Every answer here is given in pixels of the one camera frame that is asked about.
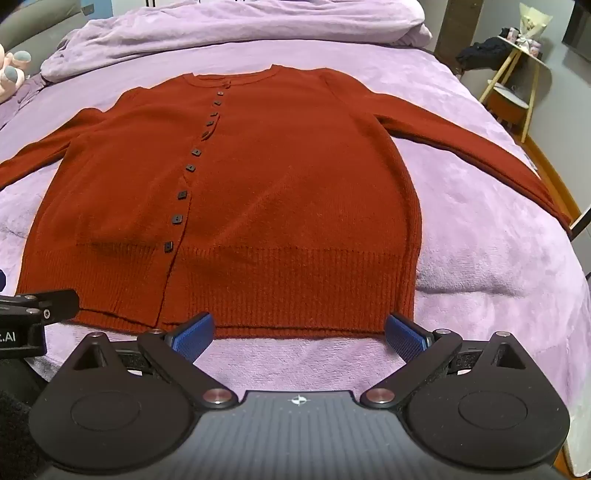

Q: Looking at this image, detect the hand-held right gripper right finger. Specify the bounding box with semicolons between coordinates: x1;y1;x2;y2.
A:
359;312;540;410

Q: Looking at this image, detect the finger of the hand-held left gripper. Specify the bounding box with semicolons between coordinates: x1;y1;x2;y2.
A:
0;289;81;325

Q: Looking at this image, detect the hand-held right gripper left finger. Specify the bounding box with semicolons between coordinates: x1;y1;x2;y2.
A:
62;312;238;411

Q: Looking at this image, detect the red knit cardigan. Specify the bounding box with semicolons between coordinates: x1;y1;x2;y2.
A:
0;65;573;341

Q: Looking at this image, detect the purple bed blanket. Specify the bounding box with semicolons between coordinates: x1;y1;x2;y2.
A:
0;41;588;462

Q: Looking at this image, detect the pink plush toy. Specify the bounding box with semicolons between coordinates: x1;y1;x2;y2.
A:
0;44;34;105

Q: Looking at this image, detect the round orange stool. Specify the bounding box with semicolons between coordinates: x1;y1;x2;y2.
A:
486;83;532;134

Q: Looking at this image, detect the grey upholstered headboard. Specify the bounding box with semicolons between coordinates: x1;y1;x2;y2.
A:
0;0;96;77

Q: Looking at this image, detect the dark cloth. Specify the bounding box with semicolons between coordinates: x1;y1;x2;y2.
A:
455;37;509;73

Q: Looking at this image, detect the purple duvet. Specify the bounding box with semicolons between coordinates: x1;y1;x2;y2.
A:
41;0;433;84

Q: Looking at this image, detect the wrapped flower bouquet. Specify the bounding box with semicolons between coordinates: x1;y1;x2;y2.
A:
516;2;555;47

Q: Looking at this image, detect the brown wooden post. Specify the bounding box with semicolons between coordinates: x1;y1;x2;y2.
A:
433;0;475;71

